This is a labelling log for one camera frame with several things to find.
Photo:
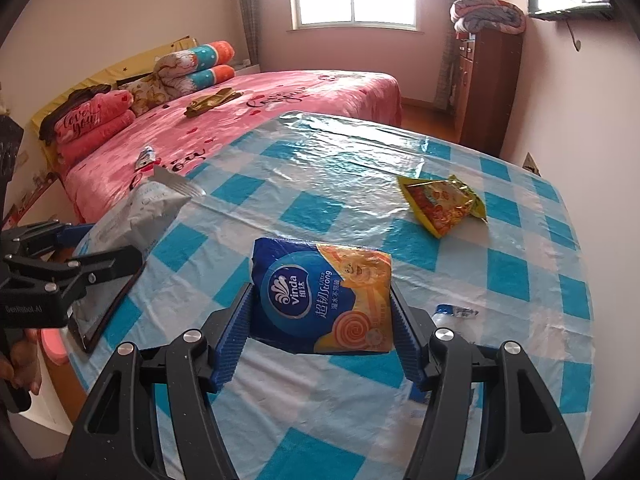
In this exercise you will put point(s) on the brown wooden cabinet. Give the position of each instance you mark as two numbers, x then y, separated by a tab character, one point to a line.
487	75

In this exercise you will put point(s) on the clear plastic bottle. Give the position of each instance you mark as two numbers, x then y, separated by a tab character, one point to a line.
454	317

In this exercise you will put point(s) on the person's left hand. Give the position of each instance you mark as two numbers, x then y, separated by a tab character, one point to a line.
22	368

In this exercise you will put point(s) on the olive cloth on bed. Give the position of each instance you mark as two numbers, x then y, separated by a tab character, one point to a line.
211	101

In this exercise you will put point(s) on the small wrapper on bed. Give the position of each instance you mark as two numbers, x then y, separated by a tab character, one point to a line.
147	157

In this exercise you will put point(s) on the folded blanket on cabinet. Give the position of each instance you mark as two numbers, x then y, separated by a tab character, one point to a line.
473	16

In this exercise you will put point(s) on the blue checkered tablecloth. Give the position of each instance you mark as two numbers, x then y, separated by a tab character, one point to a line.
323	179

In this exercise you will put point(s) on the pink bed cover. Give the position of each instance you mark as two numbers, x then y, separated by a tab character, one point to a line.
106	175

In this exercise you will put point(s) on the black smartphone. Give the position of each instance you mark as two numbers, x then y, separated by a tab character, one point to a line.
90	314

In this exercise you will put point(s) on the white printed plastic package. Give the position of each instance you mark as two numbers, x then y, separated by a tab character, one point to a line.
141	218

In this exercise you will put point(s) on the yellow headboard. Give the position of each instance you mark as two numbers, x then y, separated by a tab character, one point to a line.
136	65

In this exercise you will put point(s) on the yellow green snack bag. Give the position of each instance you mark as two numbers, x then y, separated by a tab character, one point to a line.
441	204

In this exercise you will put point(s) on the blue orange tissue pack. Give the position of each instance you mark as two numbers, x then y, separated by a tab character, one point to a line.
321	298

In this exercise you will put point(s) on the grey plaid curtain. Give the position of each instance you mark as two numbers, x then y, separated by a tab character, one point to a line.
250	13

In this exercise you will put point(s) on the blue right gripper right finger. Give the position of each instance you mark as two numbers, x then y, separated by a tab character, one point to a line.
412	329

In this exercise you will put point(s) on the orange trash bucket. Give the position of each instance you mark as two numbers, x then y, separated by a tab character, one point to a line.
53	346

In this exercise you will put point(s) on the pink folded pillows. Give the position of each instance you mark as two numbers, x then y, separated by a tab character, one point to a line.
87	127

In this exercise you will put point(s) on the rolled floral quilt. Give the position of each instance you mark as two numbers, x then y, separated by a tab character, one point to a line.
181	73

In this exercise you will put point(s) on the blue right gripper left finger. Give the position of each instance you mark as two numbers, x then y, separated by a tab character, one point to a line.
230	344

